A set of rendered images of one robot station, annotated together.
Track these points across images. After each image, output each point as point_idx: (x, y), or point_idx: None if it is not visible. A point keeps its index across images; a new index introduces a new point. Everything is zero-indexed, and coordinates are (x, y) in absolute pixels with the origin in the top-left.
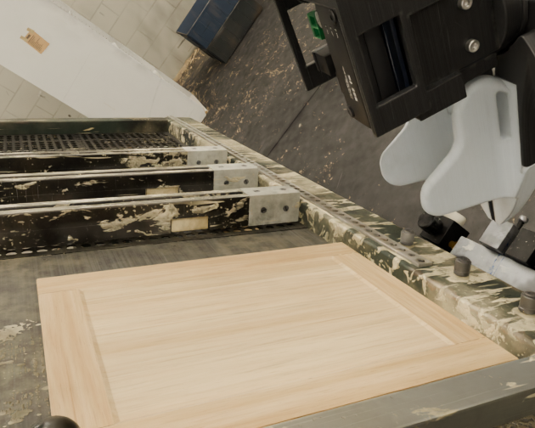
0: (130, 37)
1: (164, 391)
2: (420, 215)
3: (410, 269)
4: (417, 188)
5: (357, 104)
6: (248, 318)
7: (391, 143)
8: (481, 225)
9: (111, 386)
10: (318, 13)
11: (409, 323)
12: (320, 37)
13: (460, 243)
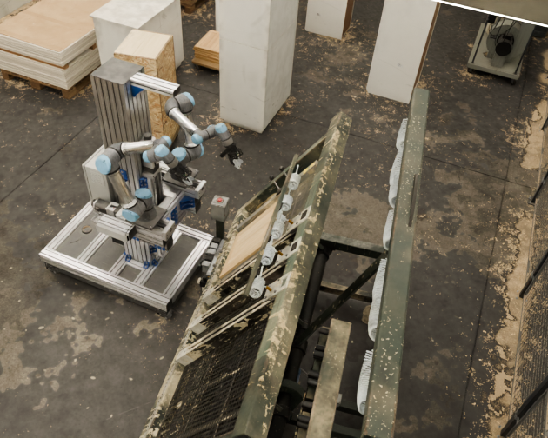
0: None
1: (268, 215)
2: (203, 277)
3: (224, 254)
4: (134, 434)
5: (241, 154)
6: (250, 237)
7: (238, 162)
8: (160, 387)
9: (271, 214)
10: (238, 150)
11: (237, 242)
12: (237, 154)
13: (208, 274)
